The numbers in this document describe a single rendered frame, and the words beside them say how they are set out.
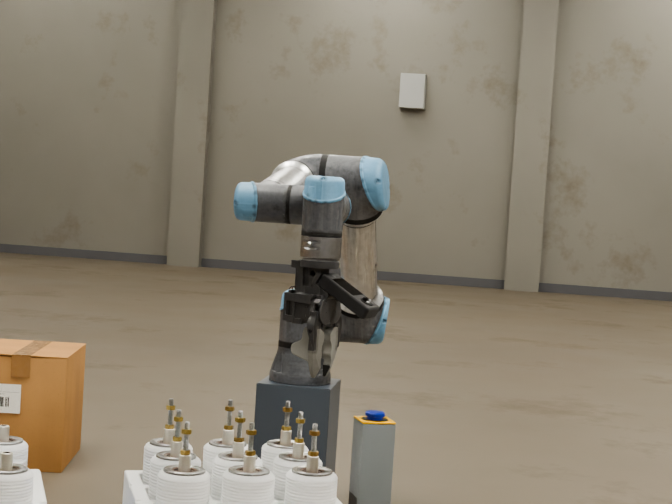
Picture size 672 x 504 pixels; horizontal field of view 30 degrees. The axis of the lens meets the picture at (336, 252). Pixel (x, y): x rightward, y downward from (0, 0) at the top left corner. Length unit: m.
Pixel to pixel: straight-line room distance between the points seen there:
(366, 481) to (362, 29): 9.11
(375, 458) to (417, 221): 8.81
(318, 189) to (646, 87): 9.20
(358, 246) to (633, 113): 8.59
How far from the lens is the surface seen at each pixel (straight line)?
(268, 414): 3.03
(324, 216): 2.25
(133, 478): 2.54
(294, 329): 3.02
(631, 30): 11.40
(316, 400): 3.00
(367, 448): 2.53
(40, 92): 12.14
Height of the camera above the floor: 0.77
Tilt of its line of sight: 3 degrees down
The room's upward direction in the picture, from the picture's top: 4 degrees clockwise
